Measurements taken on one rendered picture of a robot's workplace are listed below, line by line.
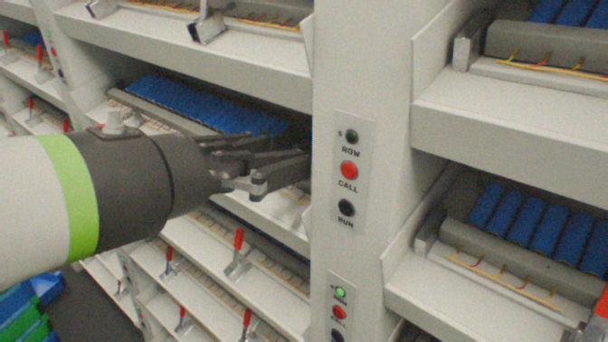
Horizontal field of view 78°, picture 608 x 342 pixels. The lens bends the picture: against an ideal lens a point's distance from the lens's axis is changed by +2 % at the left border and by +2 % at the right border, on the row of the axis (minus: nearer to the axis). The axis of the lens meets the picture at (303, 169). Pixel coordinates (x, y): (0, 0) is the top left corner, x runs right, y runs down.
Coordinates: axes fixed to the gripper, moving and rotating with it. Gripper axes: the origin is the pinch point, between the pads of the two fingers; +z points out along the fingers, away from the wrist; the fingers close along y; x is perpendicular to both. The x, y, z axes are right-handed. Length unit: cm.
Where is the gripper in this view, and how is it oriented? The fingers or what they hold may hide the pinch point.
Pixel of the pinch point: (300, 148)
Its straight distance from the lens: 46.9
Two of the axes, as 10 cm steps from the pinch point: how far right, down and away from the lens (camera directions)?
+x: -1.5, 9.3, 3.4
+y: -7.6, -3.3, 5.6
